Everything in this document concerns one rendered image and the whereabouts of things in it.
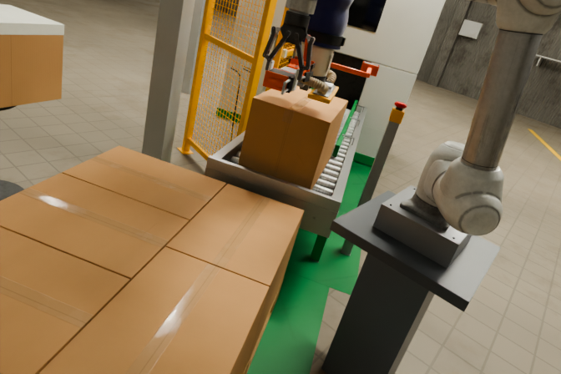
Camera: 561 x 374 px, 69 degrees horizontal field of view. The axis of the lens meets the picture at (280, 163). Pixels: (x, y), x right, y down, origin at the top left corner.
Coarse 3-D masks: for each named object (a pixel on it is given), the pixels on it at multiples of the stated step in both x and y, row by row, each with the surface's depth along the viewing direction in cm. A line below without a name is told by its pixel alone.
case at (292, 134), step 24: (264, 96) 203; (288, 96) 216; (264, 120) 199; (288, 120) 195; (312, 120) 192; (336, 120) 215; (264, 144) 203; (288, 144) 199; (312, 144) 195; (264, 168) 207; (288, 168) 203; (312, 168) 199
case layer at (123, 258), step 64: (64, 192) 157; (128, 192) 168; (192, 192) 181; (0, 256) 120; (64, 256) 126; (128, 256) 133; (192, 256) 142; (256, 256) 150; (0, 320) 101; (64, 320) 106; (128, 320) 111; (192, 320) 116; (256, 320) 129
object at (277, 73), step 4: (272, 68) 130; (276, 68) 131; (268, 72) 125; (272, 72) 125; (276, 72) 126; (280, 72) 128; (284, 72) 129; (288, 72) 131; (268, 76) 125; (272, 76) 125; (276, 76) 125; (280, 76) 124; (284, 76) 124; (288, 76) 125; (264, 80) 126; (284, 80) 124; (264, 84) 126; (268, 84) 126; (272, 88) 126; (276, 88) 126; (280, 88) 126
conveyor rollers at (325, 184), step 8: (344, 120) 359; (352, 120) 366; (352, 128) 342; (344, 144) 300; (344, 152) 283; (232, 160) 225; (336, 160) 267; (328, 168) 251; (336, 168) 251; (320, 176) 235; (328, 176) 235; (336, 176) 242; (320, 184) 226; (328, 184) 226; (320, 192) 218; (328, 192) 217
